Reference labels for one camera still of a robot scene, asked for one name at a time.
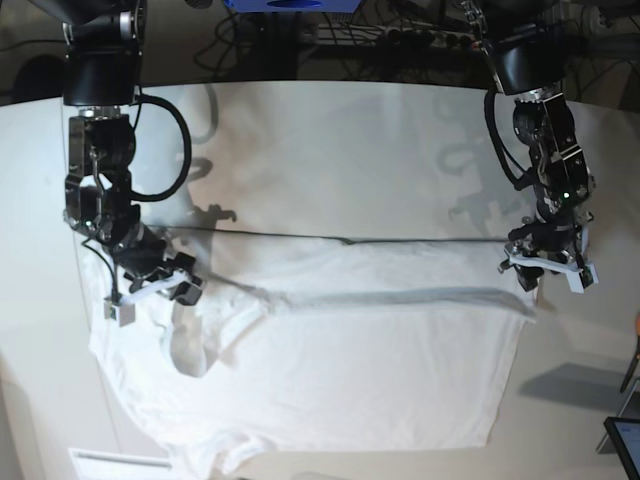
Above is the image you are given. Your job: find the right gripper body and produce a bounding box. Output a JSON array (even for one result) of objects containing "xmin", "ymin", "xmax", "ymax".
[{"xmin": 112, "ymin": 224, "xmax": 203, "ymax": 305}]

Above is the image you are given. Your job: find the tablet on stand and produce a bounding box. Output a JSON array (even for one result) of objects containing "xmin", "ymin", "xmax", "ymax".
[{"xmin": 596, "ymin": 416, "xmax": 639, "ymax": 480}]

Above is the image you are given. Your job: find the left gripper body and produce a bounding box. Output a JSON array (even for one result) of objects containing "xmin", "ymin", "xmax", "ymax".
[{"xmin": 504, "ymin": 214, "xmax": 593, "ymax": 290}]

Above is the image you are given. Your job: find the white T-shirt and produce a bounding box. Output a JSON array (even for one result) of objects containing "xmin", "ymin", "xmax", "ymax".
[{"xmin": 82, "ymin": 234, "xmax": 536, "ymax": 479}]

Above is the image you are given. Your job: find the blue box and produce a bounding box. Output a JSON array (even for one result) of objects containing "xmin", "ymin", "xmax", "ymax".
[{"xmin": 224, "ymin": 0, "xmax": 360, "ymax": 13}]

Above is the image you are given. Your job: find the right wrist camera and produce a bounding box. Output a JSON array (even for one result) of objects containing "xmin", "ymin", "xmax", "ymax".
[{"xmin": 104, "ymin": 297, "xmax": 135, "ymax": 328}]

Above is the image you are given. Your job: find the black tripod leg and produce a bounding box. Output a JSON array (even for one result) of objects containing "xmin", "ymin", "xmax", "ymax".
[{"xmin": 619, "ymin": 342, "xmax": 640, "ymax": 393}]

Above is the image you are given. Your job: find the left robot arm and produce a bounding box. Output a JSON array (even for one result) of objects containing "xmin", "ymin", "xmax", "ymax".
[{"xmin": 462, "ymin": 1, "xmax": 598, "ymax": 293}]

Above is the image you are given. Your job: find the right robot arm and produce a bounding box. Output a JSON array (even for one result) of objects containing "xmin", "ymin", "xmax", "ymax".
[{"xmin": 38, "ymin": 1, "xmax": 202, "ymax": 306}]

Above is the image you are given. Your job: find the white paper sheet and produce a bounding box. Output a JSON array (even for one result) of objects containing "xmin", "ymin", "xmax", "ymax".
[{"xmin": 69, "ymin": 448, "xmax": 178, "ymax": 480}]

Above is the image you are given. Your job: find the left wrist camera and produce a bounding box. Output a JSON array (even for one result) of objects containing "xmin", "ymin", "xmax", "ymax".
[{"xmin": 566, "ymin": 263, "xmax": 599, "ymax": 294}]

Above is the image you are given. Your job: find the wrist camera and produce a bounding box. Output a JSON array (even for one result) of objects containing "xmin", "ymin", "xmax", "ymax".
[
  {"xmin": 104, "ymin": 297, "xmax": 135, "ymax": 328},
  {"xmin": 566, "ymin": 263, "xmax": 599, "ymax": 294}
]

